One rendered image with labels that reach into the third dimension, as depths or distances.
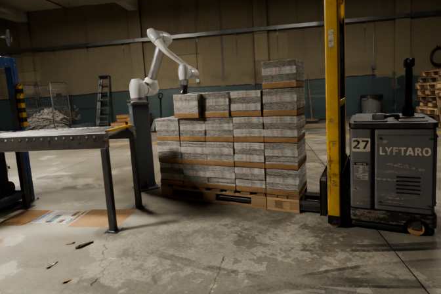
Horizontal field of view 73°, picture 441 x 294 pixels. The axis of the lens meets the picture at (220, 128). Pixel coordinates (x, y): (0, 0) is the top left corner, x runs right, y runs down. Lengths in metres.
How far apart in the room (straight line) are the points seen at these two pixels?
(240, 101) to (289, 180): 0.80
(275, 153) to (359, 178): 0.69
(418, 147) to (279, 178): 1.04
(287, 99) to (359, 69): 7.46
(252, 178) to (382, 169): 1.05
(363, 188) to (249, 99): 1.13
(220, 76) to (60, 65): 5.56
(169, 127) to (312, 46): 7.20
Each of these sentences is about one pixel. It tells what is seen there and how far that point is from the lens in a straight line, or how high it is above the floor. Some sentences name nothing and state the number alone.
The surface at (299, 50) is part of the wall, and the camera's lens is 9.58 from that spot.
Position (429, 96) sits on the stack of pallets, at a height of 0.70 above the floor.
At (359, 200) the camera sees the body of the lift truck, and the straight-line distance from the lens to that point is 2.43.
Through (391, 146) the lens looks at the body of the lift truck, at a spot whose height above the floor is 0.62.
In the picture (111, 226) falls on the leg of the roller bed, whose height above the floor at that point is 0.05.
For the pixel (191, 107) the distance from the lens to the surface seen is 2.82.
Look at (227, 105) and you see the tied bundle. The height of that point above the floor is 0.93.
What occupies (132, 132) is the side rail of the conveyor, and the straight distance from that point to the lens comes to 2.89.
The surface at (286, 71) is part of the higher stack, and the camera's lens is 2.52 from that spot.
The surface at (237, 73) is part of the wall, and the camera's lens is 9.50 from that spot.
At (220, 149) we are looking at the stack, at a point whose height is 0.53.
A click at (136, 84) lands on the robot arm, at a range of 3.44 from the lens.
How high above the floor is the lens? 1.05
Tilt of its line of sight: 7 degrees down
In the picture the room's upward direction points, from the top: 3 degrees counter-clockwise
